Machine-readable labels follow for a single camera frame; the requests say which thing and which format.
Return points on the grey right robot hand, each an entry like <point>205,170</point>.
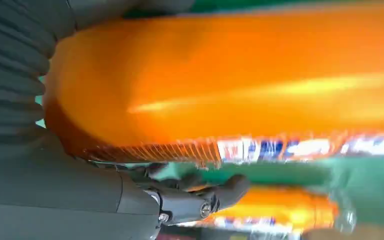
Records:
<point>46,192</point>

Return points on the ribbed grey right robot arm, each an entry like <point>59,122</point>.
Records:
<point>10,66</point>

